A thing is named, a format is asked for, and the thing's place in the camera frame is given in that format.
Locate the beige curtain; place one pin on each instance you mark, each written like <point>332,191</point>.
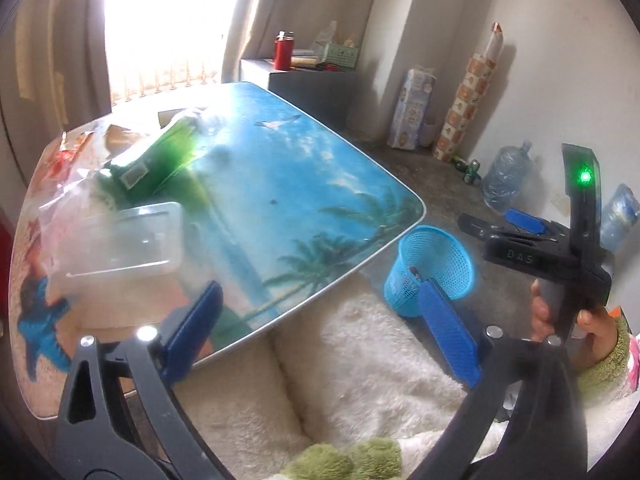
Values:
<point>300,5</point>
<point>55,60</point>

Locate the window railing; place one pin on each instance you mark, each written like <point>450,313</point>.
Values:
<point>165,80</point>

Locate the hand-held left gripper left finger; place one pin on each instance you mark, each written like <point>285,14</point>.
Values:
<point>195,325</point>

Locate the grey cabinet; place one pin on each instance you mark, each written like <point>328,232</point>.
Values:
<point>300,92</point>

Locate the clear plastic wrapper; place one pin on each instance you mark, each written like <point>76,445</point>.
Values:
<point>327,35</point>

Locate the large blue water jug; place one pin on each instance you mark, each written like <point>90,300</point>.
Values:
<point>505,175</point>
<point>617,215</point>

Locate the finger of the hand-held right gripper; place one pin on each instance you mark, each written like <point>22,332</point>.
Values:
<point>480,227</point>
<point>525,220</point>

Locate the person's white fleece pants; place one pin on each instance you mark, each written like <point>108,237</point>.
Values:
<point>360,375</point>

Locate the orange red snack wrapper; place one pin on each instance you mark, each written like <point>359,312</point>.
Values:
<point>75,147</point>

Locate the light wooden stick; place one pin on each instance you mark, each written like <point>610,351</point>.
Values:
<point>305,62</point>

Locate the clear plastic food container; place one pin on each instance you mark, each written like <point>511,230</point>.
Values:
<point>135,240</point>

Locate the white flat box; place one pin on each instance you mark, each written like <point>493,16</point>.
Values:
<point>301,53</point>

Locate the green drink can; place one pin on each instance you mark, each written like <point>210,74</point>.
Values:
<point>471,171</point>
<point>457,161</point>

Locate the red thermos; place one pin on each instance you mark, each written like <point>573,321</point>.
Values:
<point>282,50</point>

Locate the person's right forearm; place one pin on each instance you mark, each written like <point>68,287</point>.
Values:
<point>607,375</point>

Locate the blue mesh basket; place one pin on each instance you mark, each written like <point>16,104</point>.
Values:
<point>435,265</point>

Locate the person's right hand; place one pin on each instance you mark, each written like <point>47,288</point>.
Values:
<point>597,332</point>

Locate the clear plastic bag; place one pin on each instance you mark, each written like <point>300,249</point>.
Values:
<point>70,200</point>

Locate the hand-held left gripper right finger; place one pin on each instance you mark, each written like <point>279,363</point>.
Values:
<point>445,330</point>

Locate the toilet paper pack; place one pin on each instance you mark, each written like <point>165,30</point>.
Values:
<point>412,107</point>

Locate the patterned wallpaper roll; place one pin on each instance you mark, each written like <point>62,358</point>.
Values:
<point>470,95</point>

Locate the person's green fleece top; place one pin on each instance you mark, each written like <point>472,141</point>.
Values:
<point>345,460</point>

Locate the green plastic bag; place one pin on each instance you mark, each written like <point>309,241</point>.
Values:
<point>160,160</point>

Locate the yellow cloth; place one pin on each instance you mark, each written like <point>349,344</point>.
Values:
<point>120,136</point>

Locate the green storage basket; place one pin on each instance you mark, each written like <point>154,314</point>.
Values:
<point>340,54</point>

